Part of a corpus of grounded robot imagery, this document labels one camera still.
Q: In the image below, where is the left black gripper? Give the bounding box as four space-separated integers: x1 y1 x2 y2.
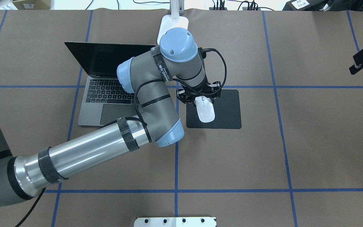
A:
176 79 222 106

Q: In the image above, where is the white computer mouse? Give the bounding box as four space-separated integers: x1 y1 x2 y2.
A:
194 96 216 123

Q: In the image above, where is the black mouse pad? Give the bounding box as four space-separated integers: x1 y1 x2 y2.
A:
186 90 242 129

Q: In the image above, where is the grey laptop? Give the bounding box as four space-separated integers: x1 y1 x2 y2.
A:
65 41 153 126

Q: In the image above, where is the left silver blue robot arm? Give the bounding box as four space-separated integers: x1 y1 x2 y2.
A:
0 27 225 207

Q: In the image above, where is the white desk lamp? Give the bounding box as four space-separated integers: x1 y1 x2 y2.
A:
157 0 189 45

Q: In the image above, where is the cardboard lamp box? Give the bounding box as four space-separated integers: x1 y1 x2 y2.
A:
12 0 51 10

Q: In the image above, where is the black left camera cable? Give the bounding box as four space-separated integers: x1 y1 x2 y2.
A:
197 47 227 95

